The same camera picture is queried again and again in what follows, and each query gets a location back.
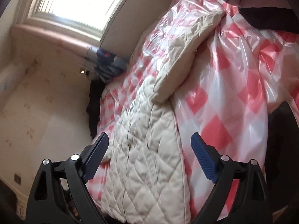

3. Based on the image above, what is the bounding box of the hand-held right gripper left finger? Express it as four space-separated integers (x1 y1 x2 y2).
24 132 109 224

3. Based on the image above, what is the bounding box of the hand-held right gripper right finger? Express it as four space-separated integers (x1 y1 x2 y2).
191 132 274 224

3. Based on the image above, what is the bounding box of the beige quilted jacket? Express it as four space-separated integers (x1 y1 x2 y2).
99 10 226 224

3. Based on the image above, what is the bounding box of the dark cloth beside bed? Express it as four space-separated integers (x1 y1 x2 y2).
86 78 105 139

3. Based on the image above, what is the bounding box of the pink checkered plastic sheet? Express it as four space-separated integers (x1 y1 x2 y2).
90 0 299 224

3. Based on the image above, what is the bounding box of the person's dark clothing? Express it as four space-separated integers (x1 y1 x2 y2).
265 101 299 206

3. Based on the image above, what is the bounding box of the blue grey round object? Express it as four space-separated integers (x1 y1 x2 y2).
95 47 128 84

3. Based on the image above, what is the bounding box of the beige headboard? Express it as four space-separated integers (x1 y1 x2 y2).
99 0 152 60

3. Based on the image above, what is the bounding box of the black cloth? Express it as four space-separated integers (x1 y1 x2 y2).
238 6 299 32

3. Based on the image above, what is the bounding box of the window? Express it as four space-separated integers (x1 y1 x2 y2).
23 0 133 36

